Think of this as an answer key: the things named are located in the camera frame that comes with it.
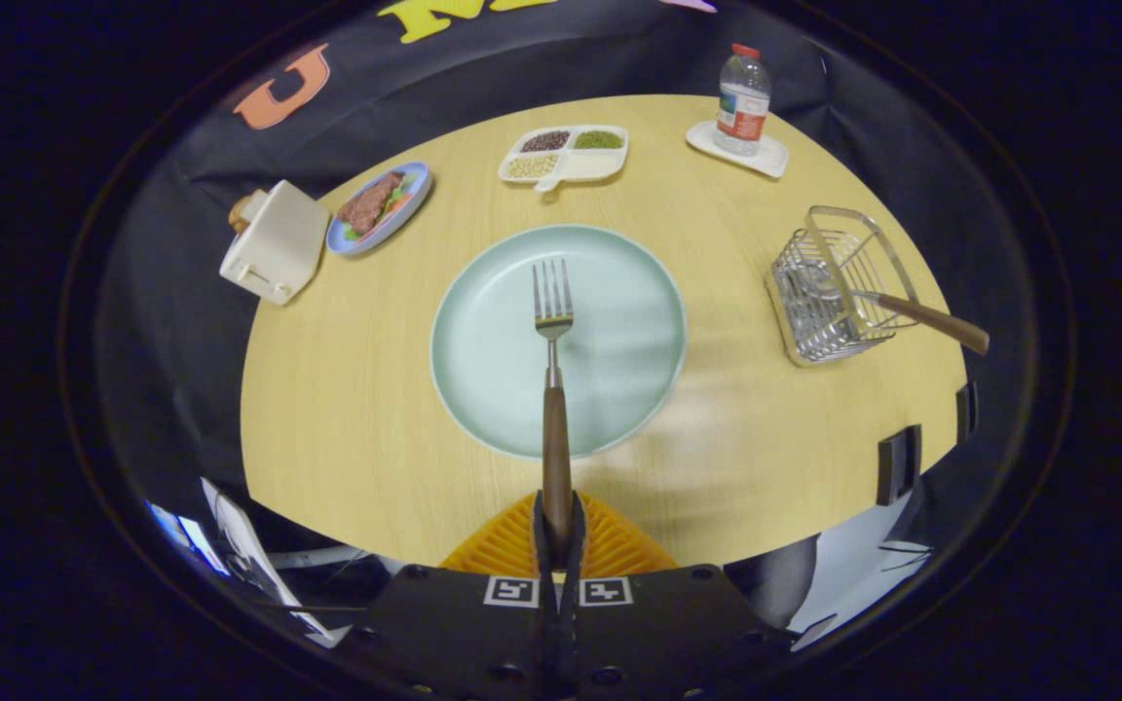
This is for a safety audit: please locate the pale green plate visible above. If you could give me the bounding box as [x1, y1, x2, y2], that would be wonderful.
[429, 224, 690, 461]

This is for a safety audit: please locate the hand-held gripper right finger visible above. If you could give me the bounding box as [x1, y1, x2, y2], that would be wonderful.
[559, 492, 796, 701]

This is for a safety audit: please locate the black table clamp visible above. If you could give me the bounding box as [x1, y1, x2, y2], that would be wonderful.
[954, 381, 981, 445]
[876, 424, 923, 507]

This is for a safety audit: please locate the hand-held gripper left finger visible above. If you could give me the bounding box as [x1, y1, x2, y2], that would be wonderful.
[339, 492, 559, 701]

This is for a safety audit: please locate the white sheet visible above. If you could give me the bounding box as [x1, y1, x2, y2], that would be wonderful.
[200, 477, 355, 649]

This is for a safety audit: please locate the blue food plate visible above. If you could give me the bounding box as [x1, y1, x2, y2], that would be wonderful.
[325, 161, 433, 257]

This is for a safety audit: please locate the white divided bean tray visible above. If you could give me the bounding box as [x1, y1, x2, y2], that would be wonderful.
[498, 125, 631, 195]

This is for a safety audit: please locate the metal wire basket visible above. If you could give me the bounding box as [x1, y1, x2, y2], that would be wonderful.
[765, 204, 921, 369]

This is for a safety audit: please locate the bright screen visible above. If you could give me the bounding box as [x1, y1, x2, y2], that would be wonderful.
[146, 499, 232, 577]

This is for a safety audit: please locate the clear red-capped water bottle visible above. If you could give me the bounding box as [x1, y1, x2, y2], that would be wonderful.
[714, 43, 773, 158]

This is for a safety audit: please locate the wooden-handled metal fork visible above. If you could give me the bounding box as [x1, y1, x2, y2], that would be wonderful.
[532, 258, 577, 571]

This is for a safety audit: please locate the wooden-handled metal spoon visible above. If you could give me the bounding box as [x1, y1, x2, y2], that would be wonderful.
[787, 268, 992, 357]

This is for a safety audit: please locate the cream toaster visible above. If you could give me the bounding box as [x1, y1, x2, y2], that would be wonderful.
[219, 179, 332, 308]

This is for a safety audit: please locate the white square coaster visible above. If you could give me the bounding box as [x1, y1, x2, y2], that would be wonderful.
[685, 119, 791, 180]

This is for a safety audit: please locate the brown meat piece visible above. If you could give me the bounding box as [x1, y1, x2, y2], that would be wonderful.
[337, 171, 407, 236]

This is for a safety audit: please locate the toast slice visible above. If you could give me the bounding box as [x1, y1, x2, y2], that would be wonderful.
[228, 192, 266, 236]

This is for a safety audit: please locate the black backdrop cloth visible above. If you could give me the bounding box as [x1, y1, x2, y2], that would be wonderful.
[84, 0, 1044, 585]

